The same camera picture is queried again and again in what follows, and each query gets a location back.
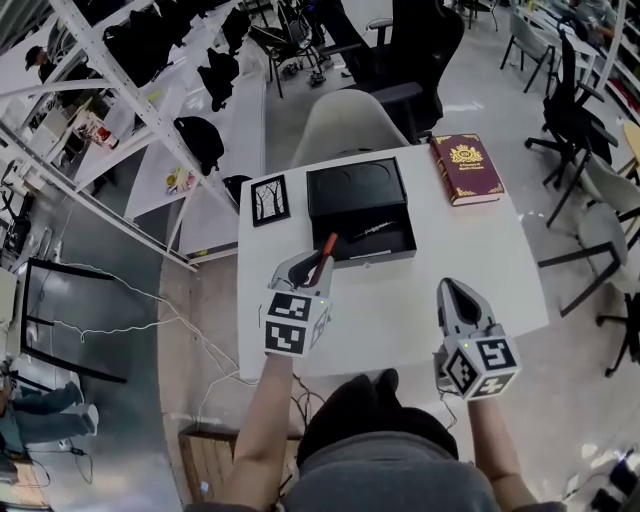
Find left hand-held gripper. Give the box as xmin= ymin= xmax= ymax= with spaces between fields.
xmin=258 ymin=250 xmax=336 ymax=359

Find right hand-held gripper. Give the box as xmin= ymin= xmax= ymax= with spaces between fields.
xmin=432 ymin=278 xmax=522 ymax=402

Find red pen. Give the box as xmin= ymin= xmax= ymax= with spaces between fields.
xmin=309 ymin=232 xmax=339 ymax=287

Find black pen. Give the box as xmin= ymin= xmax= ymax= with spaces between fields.
xmin=348 ymin=219 xmax=405 ymax=244

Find black box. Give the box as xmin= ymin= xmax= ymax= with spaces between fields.
xmin=305 ymin=156 xmax=418 ymax=271

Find person's right forearm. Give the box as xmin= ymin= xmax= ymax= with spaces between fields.
xmin=467 ymin=397 xmax=542 ymax=512

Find person's left forearm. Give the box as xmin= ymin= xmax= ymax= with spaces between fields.
xmin=230 ymin=354 xmax=297 ymax=507

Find black mesh office chair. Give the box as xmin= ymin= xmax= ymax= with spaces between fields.
xmin=524 ymin=14 xmax=621 ymax=189

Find black high-back office chair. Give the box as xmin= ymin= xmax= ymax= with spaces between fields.
xmin=319 ymin=0 xmax=466 ymax=146

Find dark red hardcover book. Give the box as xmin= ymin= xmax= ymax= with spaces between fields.
xmin=429 ymin=132 xmax=506 ymax=208

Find person's black trousers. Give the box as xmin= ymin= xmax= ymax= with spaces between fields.
xmin=295 ymin=368 xmax=460 ymax=469

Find beige shell chair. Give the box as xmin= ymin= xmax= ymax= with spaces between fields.
xmin=289 ymin=89 xmax=412 ymax=169

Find grey chair with black legs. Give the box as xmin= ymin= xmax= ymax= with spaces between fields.
xmin=537 ymin=154 xmax=640 ymax=319

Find colourful flat packet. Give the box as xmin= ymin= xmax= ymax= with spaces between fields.
xmin=164 ymin=167 xmax=197 ymax=197

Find row of black bags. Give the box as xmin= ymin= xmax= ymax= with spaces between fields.
xmin=102 ymin=0 xmax=254 ymax=206

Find person's grey shirt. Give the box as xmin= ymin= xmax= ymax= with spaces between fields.
xmin=187 ymin=432 xmax=566 ymax=512

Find wooden pallet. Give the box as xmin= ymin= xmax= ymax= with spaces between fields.
xmin=178 ymin=432 xmax=301 ymax=504

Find round wooden table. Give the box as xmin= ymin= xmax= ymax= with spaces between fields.
xmin=622 ymin=119 xmax=640 ymax=176

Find white metal shelving rack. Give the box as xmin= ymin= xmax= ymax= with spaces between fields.
xmin=0 ymin=0 xmax=266 ymax=274

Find grey chair with thin legs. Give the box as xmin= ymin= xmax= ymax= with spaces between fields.
xmin=499 ymin=9 xmax=557 ymax=96

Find black picture frame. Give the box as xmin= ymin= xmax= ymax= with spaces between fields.
xmin=249 ymin=173 xmax=291 ymax=229

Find white cable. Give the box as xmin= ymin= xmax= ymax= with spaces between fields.
xmin=29 ymin=259 xmax=261 ymax=431

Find small black chair with cables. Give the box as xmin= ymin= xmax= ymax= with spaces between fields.
xmin=249 ymin=19 xmax=332 ymax=100

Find black metal frame stand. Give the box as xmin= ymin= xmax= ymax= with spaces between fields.
xmin=19 ymin=257 xmax=129 ymax=385

